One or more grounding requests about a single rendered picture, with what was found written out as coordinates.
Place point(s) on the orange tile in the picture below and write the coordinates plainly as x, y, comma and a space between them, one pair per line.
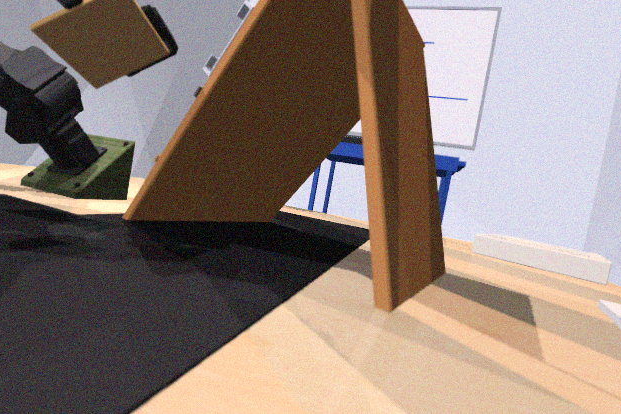
102, 40

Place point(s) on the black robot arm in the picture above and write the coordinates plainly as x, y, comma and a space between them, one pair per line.
41, 100

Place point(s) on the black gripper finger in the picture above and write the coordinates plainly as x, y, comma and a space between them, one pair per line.
155, 23
69, 4

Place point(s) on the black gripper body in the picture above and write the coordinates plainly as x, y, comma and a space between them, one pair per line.
168, 41

